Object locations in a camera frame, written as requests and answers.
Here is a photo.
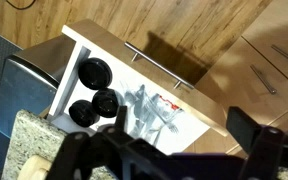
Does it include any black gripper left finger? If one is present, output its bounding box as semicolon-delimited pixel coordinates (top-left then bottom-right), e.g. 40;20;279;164
46;106;140;180

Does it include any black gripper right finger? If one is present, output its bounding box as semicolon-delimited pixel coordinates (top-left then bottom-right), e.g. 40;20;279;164
226;106;288;180

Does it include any open white wooden drawer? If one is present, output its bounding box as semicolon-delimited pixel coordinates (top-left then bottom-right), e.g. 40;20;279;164
47;20;228;154

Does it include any small black round lid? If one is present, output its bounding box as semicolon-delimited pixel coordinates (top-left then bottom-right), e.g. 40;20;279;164
69;100;100;127

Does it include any upper wooden cutting board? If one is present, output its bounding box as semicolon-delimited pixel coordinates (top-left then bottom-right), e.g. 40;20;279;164
17;155;51;180

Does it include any middle black round lid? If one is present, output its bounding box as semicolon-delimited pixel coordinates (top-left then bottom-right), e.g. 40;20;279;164
92;88;119;118

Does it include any clear plastic bag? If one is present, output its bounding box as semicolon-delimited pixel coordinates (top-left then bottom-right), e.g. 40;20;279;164
122;85;183;146

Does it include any large black round lid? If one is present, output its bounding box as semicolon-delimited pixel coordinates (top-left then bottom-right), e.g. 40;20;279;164
78;58;113;90

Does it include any stainless steel trash can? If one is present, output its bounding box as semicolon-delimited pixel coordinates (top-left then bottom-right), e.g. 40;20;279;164
0;35;75;137

